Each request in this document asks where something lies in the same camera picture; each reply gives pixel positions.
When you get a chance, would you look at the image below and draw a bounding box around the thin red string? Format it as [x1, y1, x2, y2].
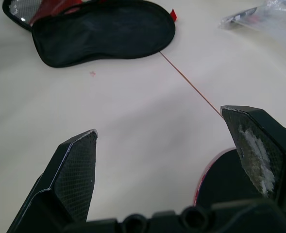
[159, 50, 224, 119]

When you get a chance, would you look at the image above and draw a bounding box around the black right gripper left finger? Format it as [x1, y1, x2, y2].
[6, 129, 99, 233]

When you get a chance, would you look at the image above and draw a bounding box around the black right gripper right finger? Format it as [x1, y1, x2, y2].
[219, 105, 286, 204]

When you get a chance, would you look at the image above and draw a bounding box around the clear plastic bag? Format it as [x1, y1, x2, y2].
[218, 0, 286, 31]

